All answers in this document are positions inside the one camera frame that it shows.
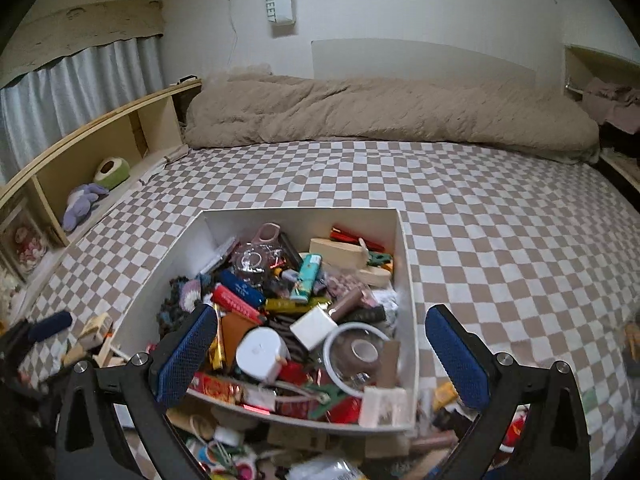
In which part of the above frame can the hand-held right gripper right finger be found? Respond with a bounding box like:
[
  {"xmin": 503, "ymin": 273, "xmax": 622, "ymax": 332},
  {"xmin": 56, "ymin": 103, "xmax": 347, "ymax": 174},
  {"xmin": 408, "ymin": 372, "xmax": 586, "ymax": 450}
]
[{"xmin": 424, "ymin": 304, "xmax": 591, "ymax": 480}]

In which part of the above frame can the brown tape roll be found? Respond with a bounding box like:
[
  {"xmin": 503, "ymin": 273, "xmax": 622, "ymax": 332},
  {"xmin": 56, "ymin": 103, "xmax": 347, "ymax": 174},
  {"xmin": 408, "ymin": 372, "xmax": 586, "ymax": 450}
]
[{"xmin": 347, "ymin": 338, "xmax": 379, "ymax": 369}]

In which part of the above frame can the yellow tube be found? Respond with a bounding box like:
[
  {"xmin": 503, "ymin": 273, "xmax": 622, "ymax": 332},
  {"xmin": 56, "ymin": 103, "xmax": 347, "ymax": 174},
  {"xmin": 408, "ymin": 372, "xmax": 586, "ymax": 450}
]
[{"xmin": 265, "ymin": 297, "xmax": 332, "ymax": 315}]

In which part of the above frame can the beige curtain valance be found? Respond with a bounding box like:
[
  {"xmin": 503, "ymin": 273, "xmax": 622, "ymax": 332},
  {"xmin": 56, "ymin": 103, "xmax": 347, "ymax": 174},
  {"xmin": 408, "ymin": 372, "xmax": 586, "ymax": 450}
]
[{"xmin": 0, "ymin": 0, "xmax": 166, "ymax": 89}]

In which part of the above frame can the white hanging SWEET sign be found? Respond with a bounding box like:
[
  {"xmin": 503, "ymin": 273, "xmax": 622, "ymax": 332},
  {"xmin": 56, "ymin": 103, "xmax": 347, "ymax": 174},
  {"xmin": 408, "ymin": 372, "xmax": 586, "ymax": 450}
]
[{"xmin": 263, "ymin": 0, "xmax": 296, "ymax": 39}]

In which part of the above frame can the blue metallic tube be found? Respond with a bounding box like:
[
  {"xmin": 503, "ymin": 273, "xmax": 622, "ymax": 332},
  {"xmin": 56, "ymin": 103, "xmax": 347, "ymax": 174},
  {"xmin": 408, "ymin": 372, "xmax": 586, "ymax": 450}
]
[{"xmin": 215, "ymin": 270, "xmax": 266, "ymax": 307}]

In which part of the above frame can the thin wall cable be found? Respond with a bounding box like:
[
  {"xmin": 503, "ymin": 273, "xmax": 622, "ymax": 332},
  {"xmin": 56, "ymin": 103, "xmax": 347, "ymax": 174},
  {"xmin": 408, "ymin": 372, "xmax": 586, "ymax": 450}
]
[{"xmin": 219, "ymin": 0, "xmax": 242, "ymax": 74}]

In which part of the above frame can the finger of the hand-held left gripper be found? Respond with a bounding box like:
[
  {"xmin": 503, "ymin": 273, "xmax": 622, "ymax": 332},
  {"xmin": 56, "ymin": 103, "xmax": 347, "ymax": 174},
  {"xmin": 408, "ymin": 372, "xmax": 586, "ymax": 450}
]
[{"xmin": 26, "ymin": 310, "xmax": 74, "ymax": 345}]

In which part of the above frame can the beige duvet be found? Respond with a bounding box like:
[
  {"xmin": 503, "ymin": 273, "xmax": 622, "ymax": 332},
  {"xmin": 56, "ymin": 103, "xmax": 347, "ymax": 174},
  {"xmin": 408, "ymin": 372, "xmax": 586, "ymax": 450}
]
[{"xmin": 182, "ymin": 65, "xmax": 601, "ymax": 165}]

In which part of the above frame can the clear glass jar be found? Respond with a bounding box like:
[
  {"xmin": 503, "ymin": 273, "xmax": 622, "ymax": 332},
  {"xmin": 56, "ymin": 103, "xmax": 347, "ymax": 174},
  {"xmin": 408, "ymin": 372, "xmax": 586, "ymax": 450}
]
[{"xmin": 232, "ymin": 242, "xmax": 276, "ymax": 286}]

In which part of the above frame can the brown leather case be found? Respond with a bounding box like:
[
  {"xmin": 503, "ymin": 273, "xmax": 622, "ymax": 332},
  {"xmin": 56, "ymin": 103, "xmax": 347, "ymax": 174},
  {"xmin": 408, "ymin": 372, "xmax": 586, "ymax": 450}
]
[{"xmin": 220, "ymin": 312, "xmax": 261, "ymax": 361}]

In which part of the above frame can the white cardboard box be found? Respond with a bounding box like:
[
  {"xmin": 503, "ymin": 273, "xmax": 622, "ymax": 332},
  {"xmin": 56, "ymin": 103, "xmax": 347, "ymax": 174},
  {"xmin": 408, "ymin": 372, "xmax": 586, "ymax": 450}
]
[{"xmin": 102, "ymin": 206, "xmax": 421, "ymax": 434}]

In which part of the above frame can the green round plush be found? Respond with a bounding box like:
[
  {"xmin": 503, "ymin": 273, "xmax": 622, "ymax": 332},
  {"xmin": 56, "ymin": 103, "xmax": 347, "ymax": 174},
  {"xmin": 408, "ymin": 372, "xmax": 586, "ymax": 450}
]
[{"xmin": 94, "ymin": 156, "xmax": 132, "ymax": 191}]

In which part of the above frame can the wooden bedside shelf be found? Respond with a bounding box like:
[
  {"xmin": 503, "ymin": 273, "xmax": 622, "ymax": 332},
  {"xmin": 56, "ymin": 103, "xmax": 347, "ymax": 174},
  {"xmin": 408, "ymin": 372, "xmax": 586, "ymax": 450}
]
[{"xmin": 0, "ymin": 79, "xmax": 204, "ymax": 281}]

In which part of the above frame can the purple plush toy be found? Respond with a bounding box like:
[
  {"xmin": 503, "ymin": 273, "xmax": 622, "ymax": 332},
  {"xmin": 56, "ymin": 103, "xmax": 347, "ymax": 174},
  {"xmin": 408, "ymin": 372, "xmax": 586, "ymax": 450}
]
[{"xmin": 62, "ymin": 183, "xmax": 110, "ymax": 233}]

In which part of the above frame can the dark crochet piece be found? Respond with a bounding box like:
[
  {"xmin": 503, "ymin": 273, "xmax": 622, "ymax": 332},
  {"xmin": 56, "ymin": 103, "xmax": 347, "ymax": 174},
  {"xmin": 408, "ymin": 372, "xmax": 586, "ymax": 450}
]
[{"xmin": 157, "ymin": 276, "xmax": 204, "ymax": 339}]

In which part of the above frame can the white round device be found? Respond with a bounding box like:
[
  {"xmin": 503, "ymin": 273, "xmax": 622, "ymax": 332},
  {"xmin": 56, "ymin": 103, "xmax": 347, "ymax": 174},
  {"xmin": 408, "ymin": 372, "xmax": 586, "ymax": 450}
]
[{"xmin": 236, "ymin": 327, "xmax": 291, "ymax": 382}]

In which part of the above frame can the brown cardboard tube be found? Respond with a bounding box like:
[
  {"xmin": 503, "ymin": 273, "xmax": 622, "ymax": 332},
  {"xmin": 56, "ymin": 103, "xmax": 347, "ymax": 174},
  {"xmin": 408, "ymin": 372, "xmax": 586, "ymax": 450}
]
[{"xmin": 377, "ymin": 341, "xmax": 402, "ymax": 390}]

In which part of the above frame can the grey curtain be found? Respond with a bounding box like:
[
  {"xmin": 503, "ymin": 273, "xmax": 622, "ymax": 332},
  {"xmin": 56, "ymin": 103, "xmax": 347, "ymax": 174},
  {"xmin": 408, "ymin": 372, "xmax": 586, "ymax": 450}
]
[{"xmin": 0, "ymin": 35, "xmax": 166, "ymax": 184}]

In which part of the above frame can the framed doll picture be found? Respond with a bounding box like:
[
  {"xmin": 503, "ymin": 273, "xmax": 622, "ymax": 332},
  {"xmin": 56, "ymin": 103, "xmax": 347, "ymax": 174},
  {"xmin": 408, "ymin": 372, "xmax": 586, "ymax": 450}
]
[{"xmin": 0, "ymin": 205, "xmax": 54, "ymax": 281}]

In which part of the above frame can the white blue printed sachet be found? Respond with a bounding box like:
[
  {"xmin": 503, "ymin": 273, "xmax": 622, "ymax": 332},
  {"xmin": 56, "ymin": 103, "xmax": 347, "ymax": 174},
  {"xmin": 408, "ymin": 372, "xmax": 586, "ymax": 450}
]
[{"xmin": 287, "ymin": 455, "xmax": 366, "ymax": 480}]

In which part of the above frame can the pink clothes pile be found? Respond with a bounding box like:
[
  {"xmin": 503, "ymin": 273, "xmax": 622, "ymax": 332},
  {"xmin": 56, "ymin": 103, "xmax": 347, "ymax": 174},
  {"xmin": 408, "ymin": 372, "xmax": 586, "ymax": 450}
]
[{"xmin": 582, "ymin": 77, "xmax": 640, "ymax": 134}]

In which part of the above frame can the white cube adapter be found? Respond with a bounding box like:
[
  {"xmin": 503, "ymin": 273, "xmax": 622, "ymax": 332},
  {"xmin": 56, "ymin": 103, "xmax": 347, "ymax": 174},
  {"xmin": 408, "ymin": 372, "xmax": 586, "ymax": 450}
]
[{"xmin": 290, "ymin": 307, "xmax": 337, "ymax": 350}]

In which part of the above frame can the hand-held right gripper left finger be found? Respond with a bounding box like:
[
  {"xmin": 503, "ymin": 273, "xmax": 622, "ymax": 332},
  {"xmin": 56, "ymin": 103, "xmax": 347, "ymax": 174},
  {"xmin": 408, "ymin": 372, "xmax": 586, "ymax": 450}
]
[{"xmin": 55, "ymin": 304, "xmax": 219, "ymax": 480}]

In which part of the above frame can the pink brown cylinder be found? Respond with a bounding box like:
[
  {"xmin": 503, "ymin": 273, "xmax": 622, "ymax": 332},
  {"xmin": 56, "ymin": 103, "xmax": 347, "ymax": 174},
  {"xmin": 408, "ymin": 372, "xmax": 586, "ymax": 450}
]
[{"xmin": 330, "ymin": 287, "xmax": 369, "ymax": 322}]

